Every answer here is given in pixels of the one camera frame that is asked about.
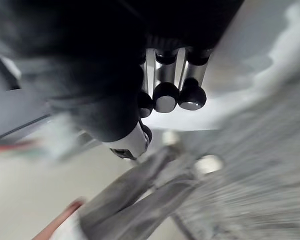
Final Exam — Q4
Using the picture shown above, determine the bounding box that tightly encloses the grey striped blanket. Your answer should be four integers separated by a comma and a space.
174, 62, 300, 240

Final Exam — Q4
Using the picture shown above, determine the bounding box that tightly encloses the crumpled white cloth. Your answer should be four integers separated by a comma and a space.
234, 2, 300, 98

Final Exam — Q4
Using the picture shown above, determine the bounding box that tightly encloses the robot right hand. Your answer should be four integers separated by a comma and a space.
0, 0, 244, 161

